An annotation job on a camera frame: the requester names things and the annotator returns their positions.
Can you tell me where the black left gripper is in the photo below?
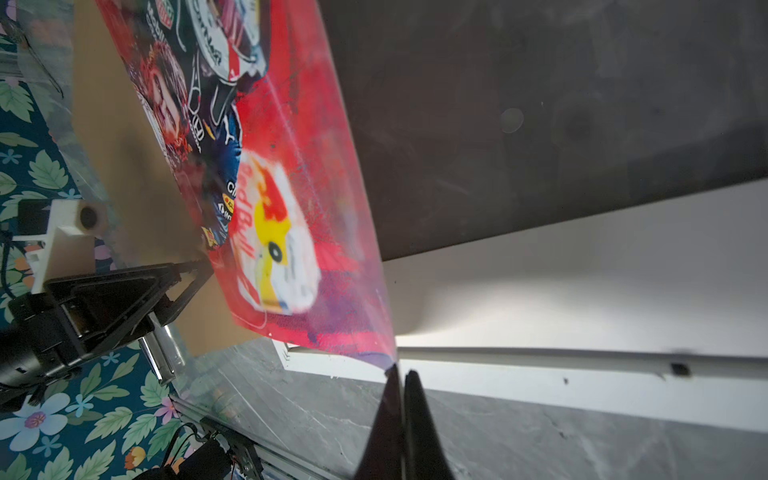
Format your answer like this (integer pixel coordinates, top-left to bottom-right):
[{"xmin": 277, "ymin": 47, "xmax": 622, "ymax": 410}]
[{"xmin": 8, "ymin": 259, "xmax": 213, "ymax": 384}]

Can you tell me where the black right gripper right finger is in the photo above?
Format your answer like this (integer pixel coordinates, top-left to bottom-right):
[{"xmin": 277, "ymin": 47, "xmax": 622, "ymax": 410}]
[{"xmin": 404, "ymin": 370, "xmax": 454, "ymax": 480}]

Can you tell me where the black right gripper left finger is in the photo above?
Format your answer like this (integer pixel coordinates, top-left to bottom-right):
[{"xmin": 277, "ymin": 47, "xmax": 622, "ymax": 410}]
[{"xmin": 354, "ymin": 364, "xmax": 404, "ymax": 480}]

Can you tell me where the red printed photo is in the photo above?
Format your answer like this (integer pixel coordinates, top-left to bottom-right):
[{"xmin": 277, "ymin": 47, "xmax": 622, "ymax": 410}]
[{"xmin": 98, "ymin": 1, "xmax": 397, "ymax": 370}]

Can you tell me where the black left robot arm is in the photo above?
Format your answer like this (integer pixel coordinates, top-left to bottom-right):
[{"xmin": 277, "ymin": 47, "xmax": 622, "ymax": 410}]
[{"xmin": 1, "ymin": 260, "xmax": 213, "ymax": 412}]

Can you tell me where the brown backing board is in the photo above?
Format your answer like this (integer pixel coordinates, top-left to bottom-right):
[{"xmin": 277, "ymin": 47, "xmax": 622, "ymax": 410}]
[{"xmin": 71, "ymin": 0, "xmax": 259, "ymax": 358}]

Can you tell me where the white picture frame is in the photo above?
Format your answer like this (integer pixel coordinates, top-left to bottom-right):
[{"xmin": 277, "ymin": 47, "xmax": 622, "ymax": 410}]
[{"xmin": 394, "ymin": 347, "xmax": 767, "ymax": 433}]

